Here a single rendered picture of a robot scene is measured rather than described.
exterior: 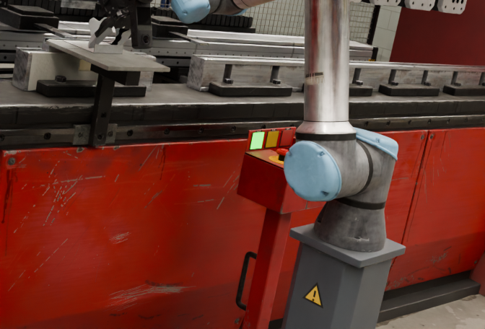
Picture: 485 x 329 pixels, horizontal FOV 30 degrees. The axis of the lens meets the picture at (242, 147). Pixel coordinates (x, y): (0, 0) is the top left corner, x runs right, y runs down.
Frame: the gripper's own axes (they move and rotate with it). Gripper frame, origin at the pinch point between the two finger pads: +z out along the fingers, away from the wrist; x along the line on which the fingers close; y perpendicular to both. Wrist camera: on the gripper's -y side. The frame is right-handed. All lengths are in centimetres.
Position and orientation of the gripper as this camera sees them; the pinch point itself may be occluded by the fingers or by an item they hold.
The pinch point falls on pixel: (103, 47)
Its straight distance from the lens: 221.6
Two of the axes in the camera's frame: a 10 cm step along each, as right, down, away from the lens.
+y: -4.1, -8.4, 3.4
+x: -7.0, 0.5, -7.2
